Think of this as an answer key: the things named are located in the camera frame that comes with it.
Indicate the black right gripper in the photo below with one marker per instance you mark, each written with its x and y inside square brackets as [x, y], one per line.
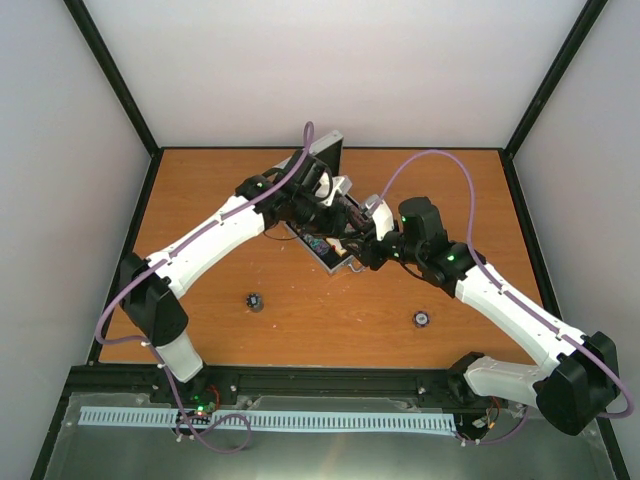
[368, 254]

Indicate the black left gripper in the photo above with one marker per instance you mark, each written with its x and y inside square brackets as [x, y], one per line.
[337, 225]

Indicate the silver aluminium poker case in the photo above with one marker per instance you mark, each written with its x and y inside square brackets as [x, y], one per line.
[324, 157]

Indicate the blue white chip stack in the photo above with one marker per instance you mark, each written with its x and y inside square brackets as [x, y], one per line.
[421, 319]

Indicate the black poker chip stack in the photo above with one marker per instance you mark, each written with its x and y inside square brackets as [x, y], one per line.
[255, 302]

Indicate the red playing card deck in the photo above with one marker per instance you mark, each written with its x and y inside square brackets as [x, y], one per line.
[337, 247]

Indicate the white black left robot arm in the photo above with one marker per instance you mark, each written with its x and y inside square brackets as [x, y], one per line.
[152, 287]

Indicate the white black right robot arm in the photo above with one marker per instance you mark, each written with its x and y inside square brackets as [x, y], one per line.
[573, 377]

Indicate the left chip row in case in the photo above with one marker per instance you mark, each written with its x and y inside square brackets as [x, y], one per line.
[317, 245]

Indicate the green led circuit board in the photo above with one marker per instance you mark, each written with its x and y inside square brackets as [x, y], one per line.
[206, 402]

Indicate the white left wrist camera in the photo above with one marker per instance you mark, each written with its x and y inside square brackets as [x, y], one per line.
[330, 187]

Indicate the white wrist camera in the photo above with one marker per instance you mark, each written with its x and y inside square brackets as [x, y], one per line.
[376, 209]
[330, 187]

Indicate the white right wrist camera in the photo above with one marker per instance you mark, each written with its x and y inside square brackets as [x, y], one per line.
[376, 209]

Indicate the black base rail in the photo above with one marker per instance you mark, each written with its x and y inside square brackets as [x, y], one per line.
[430, 388]

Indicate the light blue cable duct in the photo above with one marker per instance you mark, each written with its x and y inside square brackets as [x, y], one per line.
[274, 421]

